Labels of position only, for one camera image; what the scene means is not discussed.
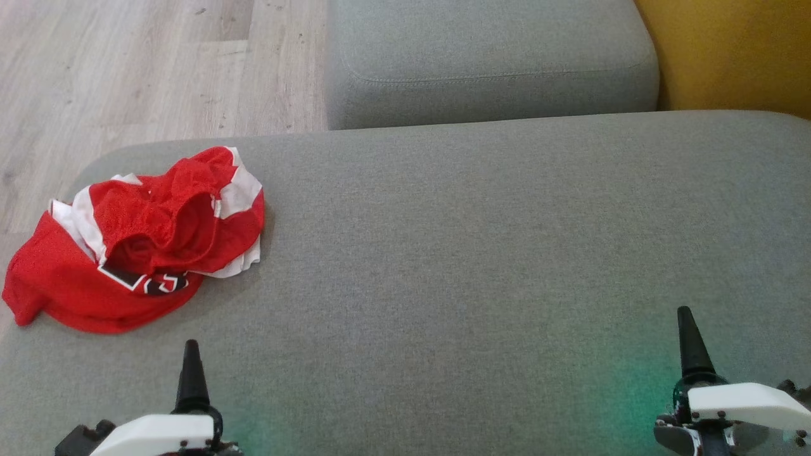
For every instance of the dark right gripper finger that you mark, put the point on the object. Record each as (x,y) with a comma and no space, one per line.
(692,348)

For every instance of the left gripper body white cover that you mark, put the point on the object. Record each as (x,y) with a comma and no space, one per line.
(158,434)

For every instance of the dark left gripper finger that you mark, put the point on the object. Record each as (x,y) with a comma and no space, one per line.
(191,380)

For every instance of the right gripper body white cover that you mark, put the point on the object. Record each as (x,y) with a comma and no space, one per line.
(741,402)

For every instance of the red white jersey shirt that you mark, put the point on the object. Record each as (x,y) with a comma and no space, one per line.
(57,278)

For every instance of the red shorts white stripe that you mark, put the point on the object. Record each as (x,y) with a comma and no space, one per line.
(152,209)

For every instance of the large grey sofa seat cushion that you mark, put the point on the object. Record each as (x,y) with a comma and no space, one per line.
(481,253)

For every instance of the small grey sofa cushion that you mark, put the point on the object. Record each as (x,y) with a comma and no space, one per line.
(488,57)

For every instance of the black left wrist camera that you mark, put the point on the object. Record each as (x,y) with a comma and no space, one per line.
(79,438)

